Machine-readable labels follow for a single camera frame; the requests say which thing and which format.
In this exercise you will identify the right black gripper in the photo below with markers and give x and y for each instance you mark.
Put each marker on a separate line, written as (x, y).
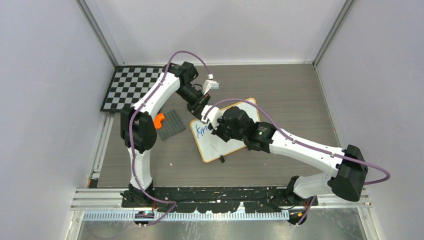
(218, 130)

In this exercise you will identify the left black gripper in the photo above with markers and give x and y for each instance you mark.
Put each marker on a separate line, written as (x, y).
(196, 108)

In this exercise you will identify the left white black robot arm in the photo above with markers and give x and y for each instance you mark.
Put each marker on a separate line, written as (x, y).
(137, 123)

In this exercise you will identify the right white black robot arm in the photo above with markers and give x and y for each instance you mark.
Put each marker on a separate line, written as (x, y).
(342, 174)

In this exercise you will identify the grey studded baseplate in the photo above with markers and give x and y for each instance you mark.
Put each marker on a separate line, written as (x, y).
(171, 125)

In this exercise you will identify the orange curved block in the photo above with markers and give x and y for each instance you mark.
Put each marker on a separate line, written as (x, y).
(158, 121)

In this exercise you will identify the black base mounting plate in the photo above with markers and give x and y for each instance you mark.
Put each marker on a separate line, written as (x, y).
(218, 200)

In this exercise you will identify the black white checkerboard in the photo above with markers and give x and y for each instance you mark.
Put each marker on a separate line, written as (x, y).
(128, 85)

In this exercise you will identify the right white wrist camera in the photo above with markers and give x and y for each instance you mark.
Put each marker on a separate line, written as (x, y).
(210, 115)

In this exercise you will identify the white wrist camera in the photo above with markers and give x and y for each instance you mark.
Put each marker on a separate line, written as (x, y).
(209, 84)
(210, 115)

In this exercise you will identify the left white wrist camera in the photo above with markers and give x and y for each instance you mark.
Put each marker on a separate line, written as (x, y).
(209, 84)

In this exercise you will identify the aluminium frame rail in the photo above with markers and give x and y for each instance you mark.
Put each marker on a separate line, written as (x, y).
(107, 205)

